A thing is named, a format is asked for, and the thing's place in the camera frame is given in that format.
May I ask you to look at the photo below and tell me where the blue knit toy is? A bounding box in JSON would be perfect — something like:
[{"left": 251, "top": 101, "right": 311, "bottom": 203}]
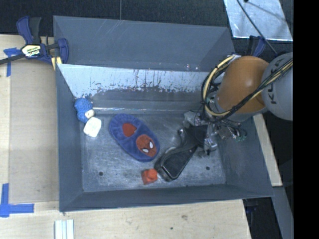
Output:
[{"left": 73, "top": 97, "right": 96, "bottom": 123}]

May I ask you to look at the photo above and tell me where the blue slipper with red face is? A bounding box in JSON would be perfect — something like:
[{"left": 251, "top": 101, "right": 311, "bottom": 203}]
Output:
[{"left": 108, "top": 113, "right": 161, "bottom": 163}]

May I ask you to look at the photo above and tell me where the red toy block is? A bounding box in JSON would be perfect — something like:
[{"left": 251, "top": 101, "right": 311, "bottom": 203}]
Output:
[{"left": 141, "top": 168, "right": 159, "bottom": 186}]

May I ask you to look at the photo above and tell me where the white rounded block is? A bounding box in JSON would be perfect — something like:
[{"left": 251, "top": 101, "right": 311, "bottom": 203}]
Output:
[{"left": 83, "top": 116, "right": 103, "bottom": 138}]

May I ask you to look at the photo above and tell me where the grey metal bin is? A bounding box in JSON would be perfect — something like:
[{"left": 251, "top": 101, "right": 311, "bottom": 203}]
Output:
[{"left": 52, "top": 15, "right": 275, "bottom": 213}]

